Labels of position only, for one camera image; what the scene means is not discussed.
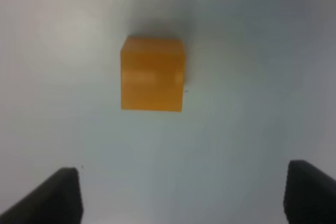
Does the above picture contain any orange cube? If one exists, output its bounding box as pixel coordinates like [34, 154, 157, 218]
[120, 37, 186, 112]

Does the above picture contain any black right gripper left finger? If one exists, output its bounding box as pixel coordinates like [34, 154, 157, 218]
[1, 167, 83, 223]

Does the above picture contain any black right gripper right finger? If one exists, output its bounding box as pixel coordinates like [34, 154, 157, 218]
[283, 160, 335, 224]

